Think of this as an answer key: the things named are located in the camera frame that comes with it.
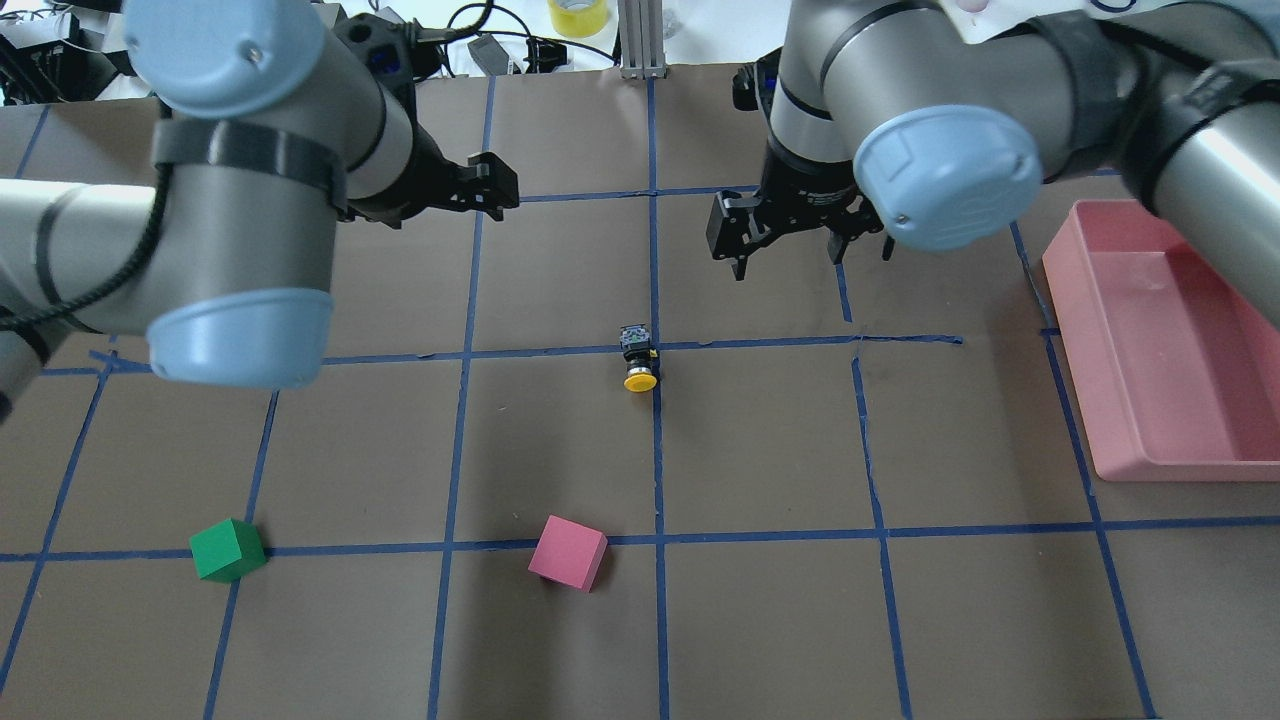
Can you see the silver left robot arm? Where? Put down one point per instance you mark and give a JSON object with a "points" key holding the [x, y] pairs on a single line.
{"points": [[273, 127]]}

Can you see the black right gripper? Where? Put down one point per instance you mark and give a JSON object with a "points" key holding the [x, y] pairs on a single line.
{"points": [[806, 189]]}

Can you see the green foam cube near left arm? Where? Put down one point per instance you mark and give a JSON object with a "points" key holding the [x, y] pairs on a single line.
{"points": [[226, 551]]}

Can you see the pink plastic bin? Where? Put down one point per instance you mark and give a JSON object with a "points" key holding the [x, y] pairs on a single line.
{"points": [[1175, 373]]}

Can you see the aluminium profile post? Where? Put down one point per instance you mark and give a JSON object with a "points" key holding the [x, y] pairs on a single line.
{"points": [[641, 36]]}

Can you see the yellow tape roll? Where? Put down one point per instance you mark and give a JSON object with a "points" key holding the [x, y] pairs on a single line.
{"points": [[578, 18]]}

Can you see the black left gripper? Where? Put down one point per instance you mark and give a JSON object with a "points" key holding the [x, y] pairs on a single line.
{"points": [[420, 166]]}

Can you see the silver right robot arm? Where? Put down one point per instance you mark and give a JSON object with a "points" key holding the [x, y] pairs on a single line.
{"points": [[881, 118]]}

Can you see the yellow push button switch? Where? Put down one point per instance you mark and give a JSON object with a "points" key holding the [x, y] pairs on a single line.
{"points": [[641, 354]]}

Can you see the pink foam cube centre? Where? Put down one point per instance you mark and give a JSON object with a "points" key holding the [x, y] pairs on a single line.
{"points": [[568, 553]]}

